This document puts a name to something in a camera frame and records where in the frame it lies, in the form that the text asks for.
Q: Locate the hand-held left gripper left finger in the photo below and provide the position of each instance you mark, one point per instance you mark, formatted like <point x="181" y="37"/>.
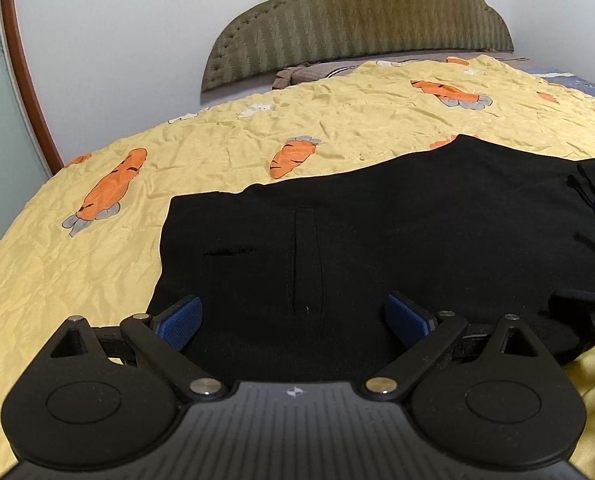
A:
<point x="182" y="317"/>

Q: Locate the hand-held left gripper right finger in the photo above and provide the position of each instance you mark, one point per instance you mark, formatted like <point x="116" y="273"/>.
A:
<point x="407" y="315"/>

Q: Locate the black pants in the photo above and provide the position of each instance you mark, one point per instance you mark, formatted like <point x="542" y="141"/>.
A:
<point x="377" y="220"/>

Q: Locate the blue printed blanket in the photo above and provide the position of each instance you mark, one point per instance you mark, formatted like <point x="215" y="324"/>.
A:
<point x="577" y="81"/>

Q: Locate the yellow carrot-print blanket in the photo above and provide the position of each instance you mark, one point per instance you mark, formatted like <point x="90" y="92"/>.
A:
<point x="202" y="140"/>

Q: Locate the olive padded headboard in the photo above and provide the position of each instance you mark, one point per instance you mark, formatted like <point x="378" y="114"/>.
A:
<point x="367" y="15"/>

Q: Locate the brown wooden door frame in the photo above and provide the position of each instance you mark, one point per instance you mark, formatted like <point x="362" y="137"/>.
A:
<point x="19" y="60"/>

